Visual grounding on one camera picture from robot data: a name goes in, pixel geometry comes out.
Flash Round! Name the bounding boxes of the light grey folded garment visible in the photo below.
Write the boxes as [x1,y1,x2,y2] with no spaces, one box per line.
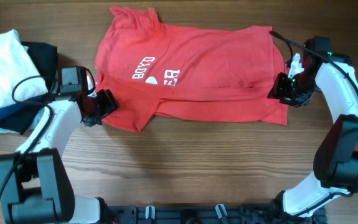
[0,106,44,135]

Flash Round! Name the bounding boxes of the black folded garment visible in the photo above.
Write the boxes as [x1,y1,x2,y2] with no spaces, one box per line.
[0,41,59,135]

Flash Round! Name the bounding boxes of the red printed t-shirt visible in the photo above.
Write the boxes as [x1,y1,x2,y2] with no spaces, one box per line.
[95,6,288,132]

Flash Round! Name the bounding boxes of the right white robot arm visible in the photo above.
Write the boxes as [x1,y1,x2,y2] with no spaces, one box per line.
[268,31,358,221]

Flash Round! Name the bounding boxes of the navy blue folded garment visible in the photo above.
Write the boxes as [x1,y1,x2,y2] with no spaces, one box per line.
[0,104,40,129]

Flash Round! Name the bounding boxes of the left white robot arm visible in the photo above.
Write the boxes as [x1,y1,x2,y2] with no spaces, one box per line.
[0,66,118,223]

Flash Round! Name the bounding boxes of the white folded shirt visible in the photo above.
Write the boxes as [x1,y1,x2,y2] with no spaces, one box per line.
[0,29,48,108]

